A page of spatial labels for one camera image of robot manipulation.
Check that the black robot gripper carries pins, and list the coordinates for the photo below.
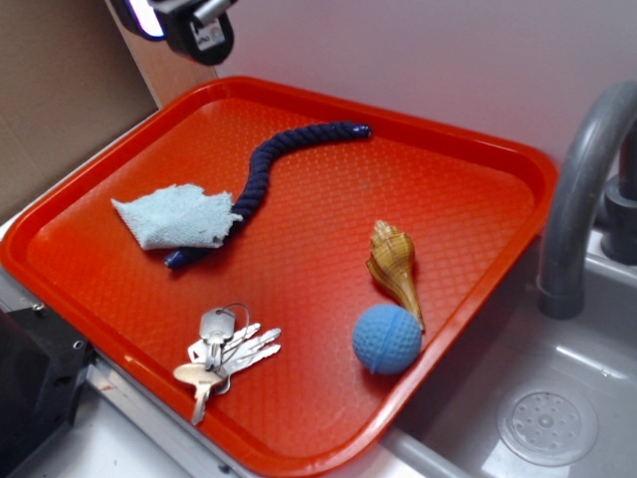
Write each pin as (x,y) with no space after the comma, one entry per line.
(197,29)

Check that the blue dimpled ball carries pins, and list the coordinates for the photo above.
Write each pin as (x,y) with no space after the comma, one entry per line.
(386,339)

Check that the brown cardboard panel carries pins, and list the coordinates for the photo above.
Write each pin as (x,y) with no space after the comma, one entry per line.
(69,87)

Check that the light blue cloth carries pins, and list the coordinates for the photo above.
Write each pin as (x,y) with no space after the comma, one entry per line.
(179,216)

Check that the orange plastic tray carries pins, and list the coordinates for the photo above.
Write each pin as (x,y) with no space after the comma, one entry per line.
(470,203)

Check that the brown conch seashell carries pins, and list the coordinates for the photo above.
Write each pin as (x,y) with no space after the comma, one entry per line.
(391,263)

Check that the silver key bunch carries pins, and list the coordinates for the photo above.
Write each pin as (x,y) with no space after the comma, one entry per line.
(229,342)

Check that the black box left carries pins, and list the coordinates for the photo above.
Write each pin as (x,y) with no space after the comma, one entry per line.
(44,364)

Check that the grey toy faucet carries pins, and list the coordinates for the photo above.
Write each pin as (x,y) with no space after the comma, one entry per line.
(591,160)

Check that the grey toy sink basin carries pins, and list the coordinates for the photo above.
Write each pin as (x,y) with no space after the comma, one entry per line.
(523,395)

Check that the dark grey faucet handle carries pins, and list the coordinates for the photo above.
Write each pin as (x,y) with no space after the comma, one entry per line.
(619,241)

